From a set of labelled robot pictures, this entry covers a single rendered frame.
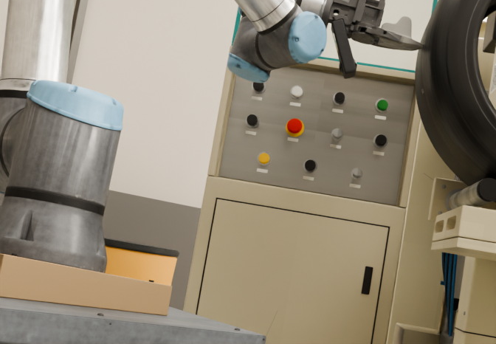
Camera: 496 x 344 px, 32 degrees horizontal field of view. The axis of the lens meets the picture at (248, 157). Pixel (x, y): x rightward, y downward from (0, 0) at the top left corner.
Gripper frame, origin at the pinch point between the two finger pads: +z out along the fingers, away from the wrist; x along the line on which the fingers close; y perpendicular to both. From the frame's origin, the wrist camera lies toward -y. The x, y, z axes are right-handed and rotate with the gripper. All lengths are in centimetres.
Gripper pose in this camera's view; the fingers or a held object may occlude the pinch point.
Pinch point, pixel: (415, 48)
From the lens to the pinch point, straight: 178.3
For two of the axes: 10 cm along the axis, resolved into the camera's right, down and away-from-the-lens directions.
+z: 9.6, 2.7, -1.1
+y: 2.8, -9.5, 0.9
